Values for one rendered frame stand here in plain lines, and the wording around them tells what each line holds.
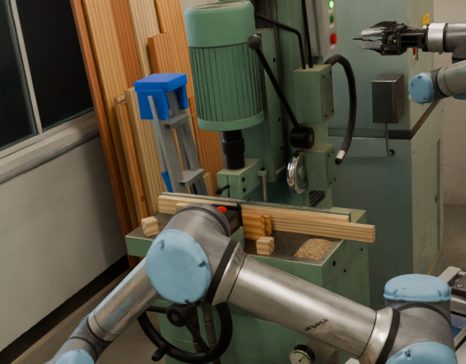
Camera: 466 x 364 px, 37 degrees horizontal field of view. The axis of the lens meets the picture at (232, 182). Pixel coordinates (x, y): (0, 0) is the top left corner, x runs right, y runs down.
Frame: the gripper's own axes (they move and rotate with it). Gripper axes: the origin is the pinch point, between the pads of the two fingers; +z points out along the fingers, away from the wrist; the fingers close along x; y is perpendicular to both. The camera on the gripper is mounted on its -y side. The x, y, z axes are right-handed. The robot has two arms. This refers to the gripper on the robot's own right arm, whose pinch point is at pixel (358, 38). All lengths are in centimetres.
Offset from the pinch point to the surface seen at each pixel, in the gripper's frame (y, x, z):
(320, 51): 4.7, 2.7, 9.6
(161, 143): -26, 44, 93
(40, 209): -19, 76, 161
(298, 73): 14.6, 6.7, 12.3
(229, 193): 36, 35, 25
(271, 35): 17.6, -4.1, 18.0
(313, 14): 4.8, -7.5, 10.9
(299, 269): 48, 48, 0
